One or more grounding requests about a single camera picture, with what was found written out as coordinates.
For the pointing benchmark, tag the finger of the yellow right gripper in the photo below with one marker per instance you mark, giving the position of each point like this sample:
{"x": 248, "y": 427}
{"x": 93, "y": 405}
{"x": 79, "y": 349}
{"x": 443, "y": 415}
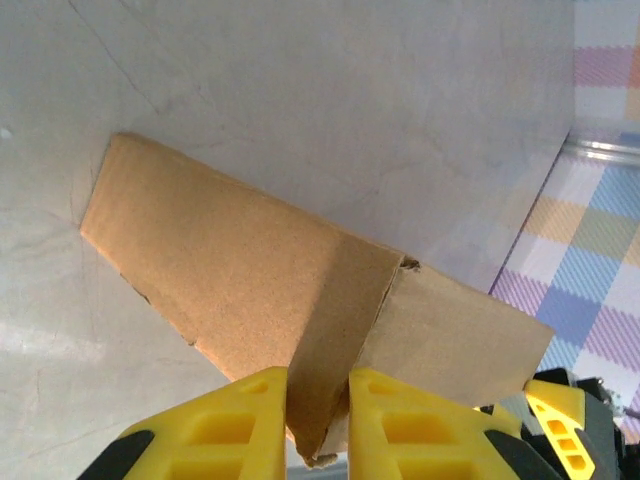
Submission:
{"x": 560, "y": 405}

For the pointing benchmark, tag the brown cardboard box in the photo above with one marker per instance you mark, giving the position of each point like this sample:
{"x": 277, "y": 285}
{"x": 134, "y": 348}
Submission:
{"x": 225, "y": 270}

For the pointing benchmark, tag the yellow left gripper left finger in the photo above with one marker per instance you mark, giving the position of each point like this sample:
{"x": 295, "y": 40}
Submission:
{"x": 215, "y": 440}

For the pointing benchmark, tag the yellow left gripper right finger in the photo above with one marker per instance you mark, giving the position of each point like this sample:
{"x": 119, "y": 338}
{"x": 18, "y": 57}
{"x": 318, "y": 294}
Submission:
{"x": 425, "y": 440}

